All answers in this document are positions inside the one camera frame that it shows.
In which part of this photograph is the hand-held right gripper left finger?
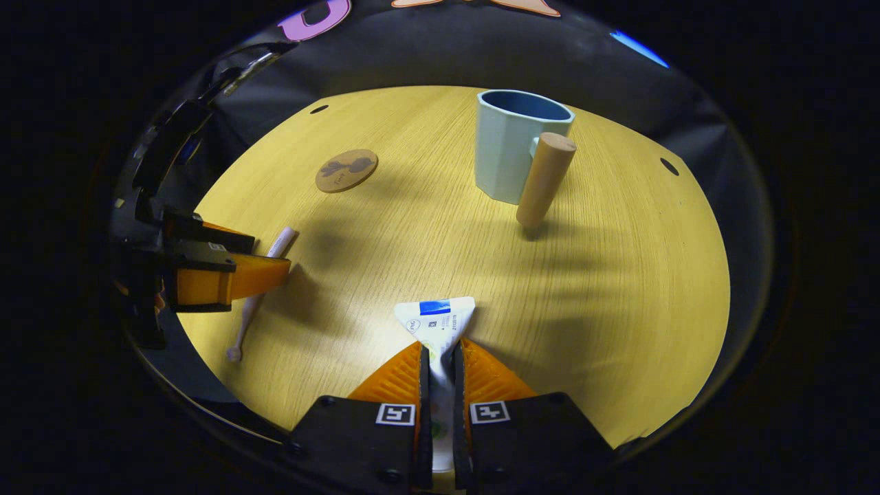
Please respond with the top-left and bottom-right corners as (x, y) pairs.
(285, 342), (434, 493)

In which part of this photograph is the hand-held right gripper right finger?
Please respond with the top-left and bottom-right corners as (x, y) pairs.
(452, 337), (617, 493)

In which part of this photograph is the white toothbrush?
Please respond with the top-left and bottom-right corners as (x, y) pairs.
(225, 227), (298, 363)

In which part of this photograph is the white toothpaste tube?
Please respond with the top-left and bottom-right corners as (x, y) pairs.
(394, 296), (476, 475)

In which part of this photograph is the round wooden coaster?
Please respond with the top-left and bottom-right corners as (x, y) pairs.
(315, 148), (380, 194)

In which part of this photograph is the light blue cup wooden handle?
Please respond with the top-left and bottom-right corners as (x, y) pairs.
(474, 89), (578, 230)

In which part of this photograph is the black backdrop cloth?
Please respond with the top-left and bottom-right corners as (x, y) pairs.
(199, 0), (774, 441)

